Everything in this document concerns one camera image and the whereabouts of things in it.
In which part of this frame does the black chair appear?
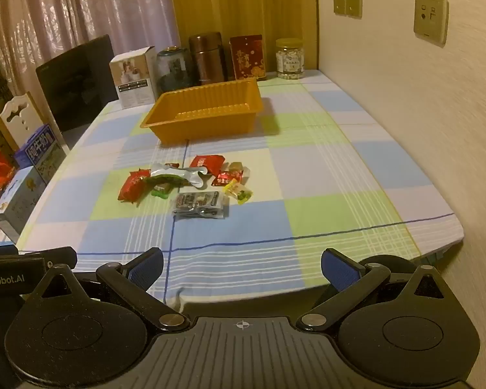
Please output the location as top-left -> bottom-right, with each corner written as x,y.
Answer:
36,34 -> 120,150

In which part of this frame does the dark round stool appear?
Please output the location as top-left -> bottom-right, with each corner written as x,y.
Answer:
358,254 -> 418,274

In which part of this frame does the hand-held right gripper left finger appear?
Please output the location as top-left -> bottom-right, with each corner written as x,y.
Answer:
36,247 -> 191,332

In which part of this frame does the beige wall switch plate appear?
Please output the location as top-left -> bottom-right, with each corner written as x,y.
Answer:
414,0 -> 448,45

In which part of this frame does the wooden panel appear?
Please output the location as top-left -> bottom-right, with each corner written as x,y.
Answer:
168,0 -> 320,82

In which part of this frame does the beige candy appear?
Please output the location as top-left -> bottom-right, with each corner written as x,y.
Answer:
226,161 -> 252,179

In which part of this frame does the red gift box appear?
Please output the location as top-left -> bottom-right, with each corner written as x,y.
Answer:
229,34 -> 267,82

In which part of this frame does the white chair back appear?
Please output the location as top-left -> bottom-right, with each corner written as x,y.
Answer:
0,92 -> 53,155

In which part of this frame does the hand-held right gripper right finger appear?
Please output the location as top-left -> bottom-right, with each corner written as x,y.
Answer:
295,247 -> 450,332

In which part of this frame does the pale pink curtain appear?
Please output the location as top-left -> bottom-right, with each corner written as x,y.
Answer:
0,0 -> 183,102

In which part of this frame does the white cardboard box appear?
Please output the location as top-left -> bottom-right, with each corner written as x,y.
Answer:
109,46 -> 159,110

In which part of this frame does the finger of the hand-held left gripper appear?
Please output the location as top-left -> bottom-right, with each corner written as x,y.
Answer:
44,246 -> 77,270

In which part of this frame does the brown metal thermos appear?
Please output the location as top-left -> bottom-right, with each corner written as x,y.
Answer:
188,31 -> 229,87

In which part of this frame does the orange red snack packet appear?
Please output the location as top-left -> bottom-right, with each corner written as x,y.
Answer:
117,169 -> 151,203

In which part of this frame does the dark glass jar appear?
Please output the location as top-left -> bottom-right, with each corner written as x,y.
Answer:
156,46 -> 195,90

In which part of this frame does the plastic jar with yellow lid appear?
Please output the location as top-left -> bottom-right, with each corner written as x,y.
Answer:
275,38 -> 305,80

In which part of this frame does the light blue box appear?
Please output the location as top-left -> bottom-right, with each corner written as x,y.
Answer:
0,166 -> 47,244

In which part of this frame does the blue milk carton box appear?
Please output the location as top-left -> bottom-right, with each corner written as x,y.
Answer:
14,125 -> 69,185

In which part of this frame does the green candy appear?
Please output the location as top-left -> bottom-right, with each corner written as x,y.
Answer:
151,182 -> 175,198

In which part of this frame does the small red snack packet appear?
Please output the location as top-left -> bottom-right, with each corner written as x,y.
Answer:
211,170 -> 244,189

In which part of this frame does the orange plastic tray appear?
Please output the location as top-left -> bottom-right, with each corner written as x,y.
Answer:
140,78 -> 265,144

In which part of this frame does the yellow candy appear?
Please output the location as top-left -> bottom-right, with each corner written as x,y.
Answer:
224,179 -> 254,204

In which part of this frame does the grey snack packet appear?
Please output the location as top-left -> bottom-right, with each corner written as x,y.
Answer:
172,190 -> 225,212
173,206 -> 229,220

